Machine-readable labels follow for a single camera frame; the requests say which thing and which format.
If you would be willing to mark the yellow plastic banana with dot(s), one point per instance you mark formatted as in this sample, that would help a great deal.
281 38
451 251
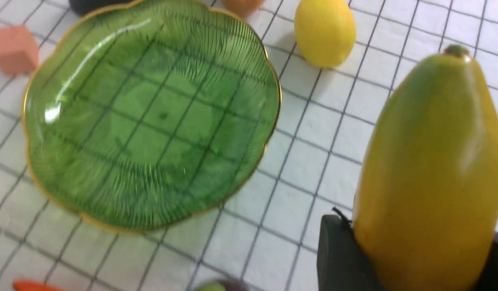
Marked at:
426 206

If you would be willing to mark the purple plastic mangosteen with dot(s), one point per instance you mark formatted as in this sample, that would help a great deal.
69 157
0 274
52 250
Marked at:
222 284

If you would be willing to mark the orange plastic carrot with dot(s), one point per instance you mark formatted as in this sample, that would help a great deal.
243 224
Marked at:
31 285

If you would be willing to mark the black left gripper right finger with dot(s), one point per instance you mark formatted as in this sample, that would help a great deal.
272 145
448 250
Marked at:
488 280

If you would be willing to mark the yellow plastic lemon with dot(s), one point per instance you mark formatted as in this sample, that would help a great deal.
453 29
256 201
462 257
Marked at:
325 31

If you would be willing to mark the purple plastic eggplant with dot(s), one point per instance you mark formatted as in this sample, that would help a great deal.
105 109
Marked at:
83 7

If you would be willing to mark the white checkered tablecloth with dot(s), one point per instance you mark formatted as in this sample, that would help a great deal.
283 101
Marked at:
267 234

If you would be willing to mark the green glass leaf plate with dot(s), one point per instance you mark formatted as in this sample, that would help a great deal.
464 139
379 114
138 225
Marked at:
150 112

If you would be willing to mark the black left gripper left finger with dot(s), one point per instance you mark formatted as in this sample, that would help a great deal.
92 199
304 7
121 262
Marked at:
341 264

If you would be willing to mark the orange foam cube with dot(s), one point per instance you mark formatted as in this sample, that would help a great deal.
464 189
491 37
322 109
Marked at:
19 53

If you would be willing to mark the brown plastic potato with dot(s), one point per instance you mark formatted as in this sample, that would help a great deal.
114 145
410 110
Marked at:
242 8

